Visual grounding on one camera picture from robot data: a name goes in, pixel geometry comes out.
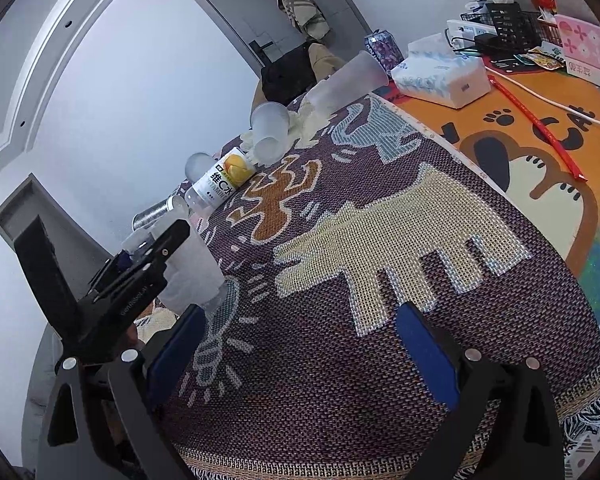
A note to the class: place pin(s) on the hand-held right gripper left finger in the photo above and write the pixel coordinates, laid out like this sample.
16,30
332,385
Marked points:
172,360

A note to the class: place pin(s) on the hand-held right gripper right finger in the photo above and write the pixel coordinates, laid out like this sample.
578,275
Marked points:
427,360

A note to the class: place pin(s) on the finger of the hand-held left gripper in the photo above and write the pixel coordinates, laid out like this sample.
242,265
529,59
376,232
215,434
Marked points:
172,240

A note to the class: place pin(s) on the small frosted plastic cup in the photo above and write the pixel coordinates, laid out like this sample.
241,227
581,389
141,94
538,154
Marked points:
200,166

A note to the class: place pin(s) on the tall frosted plastic cup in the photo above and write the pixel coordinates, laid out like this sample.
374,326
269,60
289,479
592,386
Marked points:
350,85

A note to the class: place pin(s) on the silver metal can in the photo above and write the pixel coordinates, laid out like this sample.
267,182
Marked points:
155,212

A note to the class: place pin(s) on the woven printed blanket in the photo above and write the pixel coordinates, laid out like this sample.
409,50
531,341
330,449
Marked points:
380,385

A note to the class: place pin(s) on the plastic bottle with yellow label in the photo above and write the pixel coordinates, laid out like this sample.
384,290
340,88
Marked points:
220,182

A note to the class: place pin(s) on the cream fluffy cloth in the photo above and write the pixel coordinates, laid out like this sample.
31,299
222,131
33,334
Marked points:
305,125

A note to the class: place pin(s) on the black bag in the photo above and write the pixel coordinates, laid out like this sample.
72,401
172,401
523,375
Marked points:
285,75

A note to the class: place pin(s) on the grey door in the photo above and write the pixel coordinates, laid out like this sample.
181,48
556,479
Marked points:
215,15

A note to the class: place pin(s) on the brown cloth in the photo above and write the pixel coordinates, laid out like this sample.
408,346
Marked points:
325,60

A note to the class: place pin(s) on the long red stick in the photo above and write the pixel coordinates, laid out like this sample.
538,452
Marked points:
540,130

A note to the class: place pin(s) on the orange cat mat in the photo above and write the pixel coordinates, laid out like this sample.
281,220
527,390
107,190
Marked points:
530,125

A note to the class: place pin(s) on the white tissue pack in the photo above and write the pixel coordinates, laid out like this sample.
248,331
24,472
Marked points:
440,77

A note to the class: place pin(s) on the purple patterned drink can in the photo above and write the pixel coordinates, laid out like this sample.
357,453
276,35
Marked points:
385,50

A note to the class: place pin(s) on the yellow snack packet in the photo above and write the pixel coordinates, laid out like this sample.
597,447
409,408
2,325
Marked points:
545,57

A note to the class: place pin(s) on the white power strip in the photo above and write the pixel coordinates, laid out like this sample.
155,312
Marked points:
462,30

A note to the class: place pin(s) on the black mesh organiser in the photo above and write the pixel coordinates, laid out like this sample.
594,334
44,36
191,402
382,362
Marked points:
512,25

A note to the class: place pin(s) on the pink flowered box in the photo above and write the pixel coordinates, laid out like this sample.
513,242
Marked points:
587,50

